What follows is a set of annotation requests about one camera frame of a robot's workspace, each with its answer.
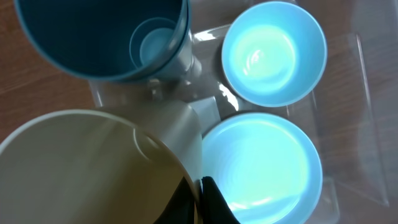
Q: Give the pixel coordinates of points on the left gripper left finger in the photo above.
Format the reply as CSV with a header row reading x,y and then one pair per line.
x,y
180,208

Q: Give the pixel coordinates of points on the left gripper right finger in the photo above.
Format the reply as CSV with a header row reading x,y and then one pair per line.
x,y
214,208

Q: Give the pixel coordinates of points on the light blue plate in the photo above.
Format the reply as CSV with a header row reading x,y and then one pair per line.
x,y
266,168

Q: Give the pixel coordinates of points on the beige cup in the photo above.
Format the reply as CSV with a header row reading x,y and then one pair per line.
x,y
108,165

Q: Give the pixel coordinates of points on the light blue bowl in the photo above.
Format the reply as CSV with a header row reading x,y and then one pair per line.
x,y
274,54

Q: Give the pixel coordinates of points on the blue cup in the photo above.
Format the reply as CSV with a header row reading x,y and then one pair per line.
x,y
184,64
110,40

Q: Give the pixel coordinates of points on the clear plastic storage bin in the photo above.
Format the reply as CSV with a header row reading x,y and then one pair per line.
x,y
351,116

